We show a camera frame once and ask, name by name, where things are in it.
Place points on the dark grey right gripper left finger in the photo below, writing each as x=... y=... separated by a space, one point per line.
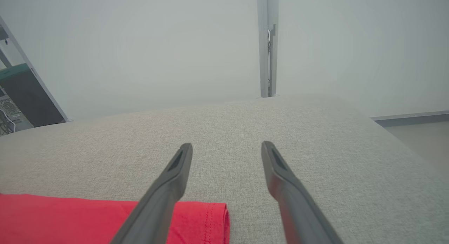
x=158 y=205

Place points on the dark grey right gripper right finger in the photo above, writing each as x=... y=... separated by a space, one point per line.
x=298 y=209

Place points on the red shirt with white trim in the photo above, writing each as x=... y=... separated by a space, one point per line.
x=70 y=223

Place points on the wide white partition panel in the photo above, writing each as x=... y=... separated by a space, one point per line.
x=140 y=44

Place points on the black computer tower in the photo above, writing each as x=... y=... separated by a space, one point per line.
x=28 y=96

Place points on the narrow white partition panel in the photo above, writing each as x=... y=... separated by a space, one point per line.
x=350 y=44

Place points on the teal flat box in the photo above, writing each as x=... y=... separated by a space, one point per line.
x=12 y=71

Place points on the grey partition post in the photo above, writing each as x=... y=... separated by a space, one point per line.
x=55 y=96
x=274 y=61
x=263 y=44

